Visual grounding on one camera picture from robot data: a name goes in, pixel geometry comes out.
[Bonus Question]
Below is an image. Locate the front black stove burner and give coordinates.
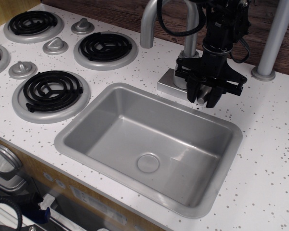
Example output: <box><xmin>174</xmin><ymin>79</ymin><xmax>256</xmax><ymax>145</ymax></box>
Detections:
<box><xmin>12</xmin><ymin>71</ymin><xmax>91</xmax><ymax>124</ymax></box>

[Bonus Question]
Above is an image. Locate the blue clamp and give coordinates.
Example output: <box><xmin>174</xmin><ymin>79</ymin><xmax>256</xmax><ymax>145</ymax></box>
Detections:
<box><xmin>37</xmin><ymin>207</ymin><xmax>51</xmax><ymax>224</ymax></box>

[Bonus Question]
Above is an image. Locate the grey front stove knob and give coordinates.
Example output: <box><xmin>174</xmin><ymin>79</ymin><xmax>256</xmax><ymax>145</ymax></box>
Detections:
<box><xmin>8</xmin><ymin>61</ymin><xmax>37</xmax><ymax>79</ymax></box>

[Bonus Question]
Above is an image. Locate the grey back stove knob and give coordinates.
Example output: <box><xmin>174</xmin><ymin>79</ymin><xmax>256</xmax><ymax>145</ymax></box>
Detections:
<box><xmin>71</xmin><ymin>18</ymin><xmax>94</xmax><ymax>35</ymax></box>

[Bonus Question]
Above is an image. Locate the grey vertical support pole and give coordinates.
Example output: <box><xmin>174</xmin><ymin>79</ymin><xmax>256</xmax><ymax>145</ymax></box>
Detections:
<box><xmin>251</xmin><ymin>0</ymin><xmax>289</xmax><ymax>82</ymax></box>

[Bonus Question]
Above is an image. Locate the back black stove burner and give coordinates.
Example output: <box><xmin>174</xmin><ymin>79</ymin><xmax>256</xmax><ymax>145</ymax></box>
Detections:
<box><xmin>3</xmin><ymin>11</ymin><xmax>64</xmax><ymax>44</ymax></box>

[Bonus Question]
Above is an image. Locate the silver curved faucet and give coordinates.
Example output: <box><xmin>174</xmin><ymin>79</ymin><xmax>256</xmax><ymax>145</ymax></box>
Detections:
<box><xmin>140</xmin><ymin>0</ymin><xmax>215</xmax><ymax>106</ymax></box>

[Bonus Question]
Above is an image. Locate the silver round oven dial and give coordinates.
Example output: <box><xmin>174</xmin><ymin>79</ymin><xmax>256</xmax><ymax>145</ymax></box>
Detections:
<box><xmin>0</xmin><ymin>144</ymin><xmax>22</xmax><ymax>180</ymax></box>

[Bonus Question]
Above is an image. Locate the middle black stove burner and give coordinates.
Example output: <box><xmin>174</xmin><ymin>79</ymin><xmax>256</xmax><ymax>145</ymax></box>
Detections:
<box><xmin>73</xmin><ymin>32</ymin><xmax>138</xmax><ymax>71</ymax></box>

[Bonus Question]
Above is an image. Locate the black stove burner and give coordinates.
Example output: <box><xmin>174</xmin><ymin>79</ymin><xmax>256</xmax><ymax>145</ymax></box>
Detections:
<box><xmin>3</xmin><ymin>11</ymin><xmax>64</xmax><ymax>44</ymax></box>
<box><xmin>73</xmin><ymin>32</ymin><xmax>138</xmax><ymax>71</ymax></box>
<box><xmin>12</xmin><ymin>71</ymin><xmax>91</xmax><ymax>124</ymax></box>

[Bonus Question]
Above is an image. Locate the black cable lower left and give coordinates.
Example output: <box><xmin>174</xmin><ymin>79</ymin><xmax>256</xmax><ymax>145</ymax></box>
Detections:
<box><xmin>0</xmin><ymin>192</ymin><xmax>44</xmax><ymax>231</ymax></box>

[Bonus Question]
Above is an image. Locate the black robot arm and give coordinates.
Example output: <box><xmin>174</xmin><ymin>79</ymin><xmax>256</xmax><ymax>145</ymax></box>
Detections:
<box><xmin>175</xmin><ymin>0</ymin><xmax>251</xmax><ymax>108</ymax></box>

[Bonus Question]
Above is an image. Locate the grey middle stove knob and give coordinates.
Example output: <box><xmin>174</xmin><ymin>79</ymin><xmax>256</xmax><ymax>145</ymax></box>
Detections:
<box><xmin>42</xmin><ymin>37</ymin><xmax>68</xmax><ymax>55</ymax></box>

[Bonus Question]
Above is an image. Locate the grey stove knob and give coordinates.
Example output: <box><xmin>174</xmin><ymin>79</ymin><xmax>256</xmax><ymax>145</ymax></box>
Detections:
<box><xmin>8</xmin><ymin>61</ymin><xmax>37</xmax><ymax>79</ymax></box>
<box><xmin>42</xmin><ymin>37</ymin><xmax>68</xmax><ymax>55</ymax></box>
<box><xmin>71</xmin><ymin>18</ymin><xmax>94</xmax><ymax>35</ymax></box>

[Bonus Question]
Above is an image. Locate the black braided cable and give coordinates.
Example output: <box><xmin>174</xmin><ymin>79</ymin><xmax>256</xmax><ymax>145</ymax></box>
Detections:
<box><xmin>156</xmin><ymin>0</ymin><xmax>207</xmax><ymax>37</ymax></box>

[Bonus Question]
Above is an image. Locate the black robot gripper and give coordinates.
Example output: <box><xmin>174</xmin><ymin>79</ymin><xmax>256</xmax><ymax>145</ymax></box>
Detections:
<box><xmin>175</xmin><ymin>47</ymin><xmax>247</xmax><ymax>108</ymax></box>

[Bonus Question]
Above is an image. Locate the silver faucet lever handle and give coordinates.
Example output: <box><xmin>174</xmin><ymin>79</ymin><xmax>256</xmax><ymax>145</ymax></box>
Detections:
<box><xmin>197</xmin><ymin>85</ymin><xmax>212</xmax><ymax>105</ymax></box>

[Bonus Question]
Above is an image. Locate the grey sink basin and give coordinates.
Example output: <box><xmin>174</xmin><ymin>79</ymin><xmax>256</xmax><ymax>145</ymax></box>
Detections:
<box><xmin>54</xmin><ymin>83</ymin><xmax>243</xmax><ymax>218</ymax></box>

